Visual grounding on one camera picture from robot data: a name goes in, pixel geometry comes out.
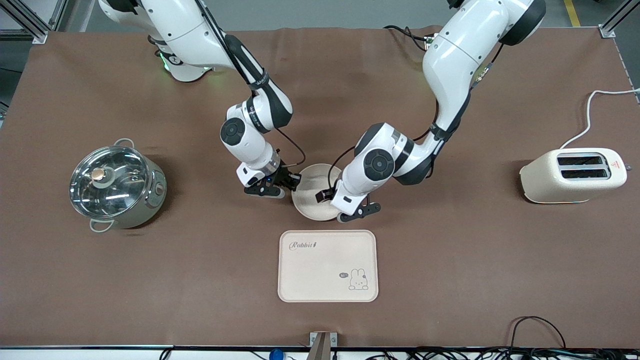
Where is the round cream plate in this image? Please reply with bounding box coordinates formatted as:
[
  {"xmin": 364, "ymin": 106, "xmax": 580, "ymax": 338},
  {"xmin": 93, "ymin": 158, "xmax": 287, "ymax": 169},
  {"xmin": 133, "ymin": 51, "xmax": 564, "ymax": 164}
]
[{"xmin": 291, "ymin": 163, "xmax": 344, "ymax": 222}]

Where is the cream tray with rabbit print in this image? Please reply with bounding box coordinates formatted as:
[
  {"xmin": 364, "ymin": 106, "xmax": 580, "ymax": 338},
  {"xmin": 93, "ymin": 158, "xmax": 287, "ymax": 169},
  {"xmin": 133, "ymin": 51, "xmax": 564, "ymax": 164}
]
[{"xmin": 277, "ymin": 229, "xmax": 379, "ymax": 304}]

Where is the stainless steel electric pot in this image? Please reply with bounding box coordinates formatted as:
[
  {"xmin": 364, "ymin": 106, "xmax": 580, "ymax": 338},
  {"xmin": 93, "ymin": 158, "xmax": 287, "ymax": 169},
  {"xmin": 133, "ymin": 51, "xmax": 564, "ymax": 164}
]
[{"xmin": 69, "ymin": 138, "xmax": 169, "ymax": 234}]

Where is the glass pot lid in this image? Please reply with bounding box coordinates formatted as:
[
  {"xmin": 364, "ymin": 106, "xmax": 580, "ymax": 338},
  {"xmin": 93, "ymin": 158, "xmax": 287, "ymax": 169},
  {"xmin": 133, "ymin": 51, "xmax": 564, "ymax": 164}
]
[{"xmin": 69, "ymin": 145, "xmax": 151, "ymax": 219}]

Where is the cream two-slot toaster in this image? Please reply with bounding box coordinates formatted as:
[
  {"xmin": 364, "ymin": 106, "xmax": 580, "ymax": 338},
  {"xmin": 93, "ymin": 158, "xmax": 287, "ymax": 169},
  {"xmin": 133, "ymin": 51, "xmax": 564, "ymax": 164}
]
[{"xmin": 519, "ymin": 147, "xmax": 629, "ymax": 205}]

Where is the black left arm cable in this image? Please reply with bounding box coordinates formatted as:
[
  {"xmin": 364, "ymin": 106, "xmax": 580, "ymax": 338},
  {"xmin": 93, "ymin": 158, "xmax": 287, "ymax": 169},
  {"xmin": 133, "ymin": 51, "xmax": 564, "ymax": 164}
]
[{"xmin": 327, "ymin": 42, "xmax": 505, "ymax": 192}]

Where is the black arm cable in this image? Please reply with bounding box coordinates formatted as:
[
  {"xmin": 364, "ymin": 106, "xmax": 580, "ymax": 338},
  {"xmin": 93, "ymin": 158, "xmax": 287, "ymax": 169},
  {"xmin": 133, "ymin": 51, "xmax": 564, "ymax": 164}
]
[
  {"xmin": 197, "ymin": 0, "xmax": 307, "ymax": 168},
  {"xmin": 327, "ymin": 42, "xmax": 505, "ymax": 192}
]

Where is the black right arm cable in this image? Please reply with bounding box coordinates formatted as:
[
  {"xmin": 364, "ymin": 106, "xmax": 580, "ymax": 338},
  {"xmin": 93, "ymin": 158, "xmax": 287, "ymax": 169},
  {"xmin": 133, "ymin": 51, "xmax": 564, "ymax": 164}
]
[{"xmin": 197, "ymin": 0, "xmax": 307, "ymax": 168}]

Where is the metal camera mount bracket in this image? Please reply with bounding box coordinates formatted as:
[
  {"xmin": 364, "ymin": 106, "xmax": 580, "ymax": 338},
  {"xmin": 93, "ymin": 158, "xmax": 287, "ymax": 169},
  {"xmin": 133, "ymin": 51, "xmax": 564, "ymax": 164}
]
[{"xmin": 308, "ymin": 331, "xmax": 339, "ymax": 360}]

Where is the tangled black cable bundle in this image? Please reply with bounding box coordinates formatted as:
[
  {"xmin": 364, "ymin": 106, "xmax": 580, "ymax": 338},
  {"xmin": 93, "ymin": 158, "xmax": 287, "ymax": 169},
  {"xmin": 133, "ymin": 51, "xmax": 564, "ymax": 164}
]
[{"xmin": 364, "ymin": 345, "xmax": 640, "ymax": 360}]

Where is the looped black cable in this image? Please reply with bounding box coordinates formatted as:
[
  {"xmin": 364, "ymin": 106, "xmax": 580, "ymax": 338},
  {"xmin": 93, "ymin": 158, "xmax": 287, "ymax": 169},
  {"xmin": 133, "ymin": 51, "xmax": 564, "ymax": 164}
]
[{"xmin": 509, "ymin": 315, "xmax": 568, "ymax": 351}]

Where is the white toaster power cable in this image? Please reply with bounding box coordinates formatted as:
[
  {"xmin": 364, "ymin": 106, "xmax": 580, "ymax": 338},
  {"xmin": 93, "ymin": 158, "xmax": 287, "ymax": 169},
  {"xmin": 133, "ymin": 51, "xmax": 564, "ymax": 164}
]
[{"xmin": 559, "ymin": 88, "xmax": 640, "ymax": 150}]

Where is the aluminium frame post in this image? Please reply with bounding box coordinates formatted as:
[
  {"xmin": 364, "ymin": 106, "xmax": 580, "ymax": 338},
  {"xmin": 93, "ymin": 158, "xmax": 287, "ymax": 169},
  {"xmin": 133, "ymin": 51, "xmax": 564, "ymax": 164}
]
[
  {"xmin": 597, "ymin": 0, "xmax": 640, "ymax": 39},
  {"xmin": 0, "ymin": 0, "xmax": 69, "ymax": 45}
]

